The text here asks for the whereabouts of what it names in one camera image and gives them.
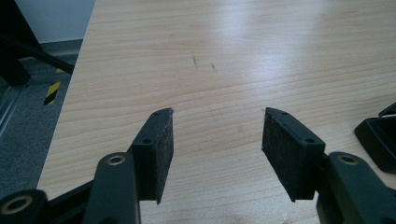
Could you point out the black long-arm stapler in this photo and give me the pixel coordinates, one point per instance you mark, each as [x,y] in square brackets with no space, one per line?
[379,140]

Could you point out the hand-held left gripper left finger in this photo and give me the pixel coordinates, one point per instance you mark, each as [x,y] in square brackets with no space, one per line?
[152,155]

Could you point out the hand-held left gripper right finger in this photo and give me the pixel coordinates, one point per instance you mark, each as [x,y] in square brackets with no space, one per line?
[289,152]

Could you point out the aluminium floor rail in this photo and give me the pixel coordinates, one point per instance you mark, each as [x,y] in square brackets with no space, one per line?
[8,105]

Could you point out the yellow black floor tape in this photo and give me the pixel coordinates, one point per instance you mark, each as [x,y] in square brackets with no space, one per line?
[52,91]

